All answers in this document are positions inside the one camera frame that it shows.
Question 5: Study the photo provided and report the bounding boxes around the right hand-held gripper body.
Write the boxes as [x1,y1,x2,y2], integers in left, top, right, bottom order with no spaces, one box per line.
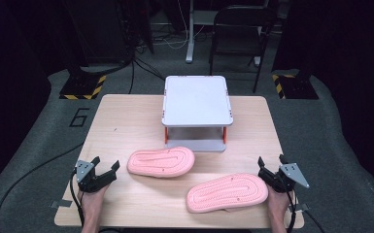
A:
[257,162,311,194]

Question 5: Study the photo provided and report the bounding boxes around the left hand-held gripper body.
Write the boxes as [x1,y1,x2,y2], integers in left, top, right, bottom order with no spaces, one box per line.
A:
[75,159,118,194]

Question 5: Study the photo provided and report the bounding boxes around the pink slipper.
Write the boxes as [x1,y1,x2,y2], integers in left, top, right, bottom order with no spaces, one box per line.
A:
[186,173,269,215]
[126,146,196,179]

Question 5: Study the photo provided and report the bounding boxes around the white shoe rack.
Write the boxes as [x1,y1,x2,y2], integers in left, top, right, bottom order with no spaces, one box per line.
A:
[160,75,234,153]

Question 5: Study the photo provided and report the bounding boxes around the person's left hand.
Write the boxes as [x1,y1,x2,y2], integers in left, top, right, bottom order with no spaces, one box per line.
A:
[78,183,110,219]

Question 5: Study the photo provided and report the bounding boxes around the person's right hand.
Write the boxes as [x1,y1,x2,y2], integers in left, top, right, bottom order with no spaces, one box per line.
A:
[266,185,295,221]

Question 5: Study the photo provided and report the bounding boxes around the grey tape strip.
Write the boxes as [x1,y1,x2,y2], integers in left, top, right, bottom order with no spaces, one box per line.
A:
[51,199,74,210]
[290,203,311,214]

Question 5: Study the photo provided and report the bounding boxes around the black yellow striped stand base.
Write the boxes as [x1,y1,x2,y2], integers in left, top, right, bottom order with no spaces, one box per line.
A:
[271,73,321,101]
[58,66,108,101]

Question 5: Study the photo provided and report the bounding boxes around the black folding chair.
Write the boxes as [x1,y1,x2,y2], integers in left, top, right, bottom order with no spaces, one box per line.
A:
[208,4,278,94]

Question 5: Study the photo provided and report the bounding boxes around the white desk leg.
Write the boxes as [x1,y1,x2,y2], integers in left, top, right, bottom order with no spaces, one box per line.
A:
[185,0,220,64]

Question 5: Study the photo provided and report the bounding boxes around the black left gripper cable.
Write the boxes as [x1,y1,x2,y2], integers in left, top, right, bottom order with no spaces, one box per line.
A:
[69,167,86,231]

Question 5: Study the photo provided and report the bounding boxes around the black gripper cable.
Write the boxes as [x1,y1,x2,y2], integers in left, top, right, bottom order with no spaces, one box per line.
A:
[69,167,86,231]
[284,181,298,233]

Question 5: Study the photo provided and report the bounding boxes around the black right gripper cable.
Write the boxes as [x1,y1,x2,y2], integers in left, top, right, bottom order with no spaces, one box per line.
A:
[284,181,298,233]

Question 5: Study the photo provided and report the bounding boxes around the black floor cable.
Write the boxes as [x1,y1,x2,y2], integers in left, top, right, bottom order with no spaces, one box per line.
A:
[0,142,85,233]
[304,208,326,233]

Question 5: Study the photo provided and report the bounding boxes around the black cable bundle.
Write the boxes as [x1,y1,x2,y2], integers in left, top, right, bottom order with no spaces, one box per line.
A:
[127,48,166,95]

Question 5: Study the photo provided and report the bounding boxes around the white cable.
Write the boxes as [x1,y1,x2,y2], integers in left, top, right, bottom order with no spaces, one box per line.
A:
[154,0,205,50]

